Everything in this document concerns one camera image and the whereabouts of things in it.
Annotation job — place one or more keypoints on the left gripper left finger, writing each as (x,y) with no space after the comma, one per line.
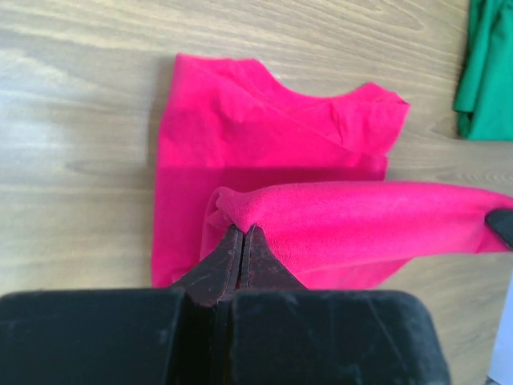
(215,277)

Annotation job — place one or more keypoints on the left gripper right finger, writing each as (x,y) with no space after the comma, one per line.
(260,269)

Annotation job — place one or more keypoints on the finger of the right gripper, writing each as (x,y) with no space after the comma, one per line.
(500,222)

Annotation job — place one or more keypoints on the red t shirt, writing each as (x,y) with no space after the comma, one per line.
(236,147)

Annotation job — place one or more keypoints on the folded green t shirt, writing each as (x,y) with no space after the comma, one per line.
(483,100)

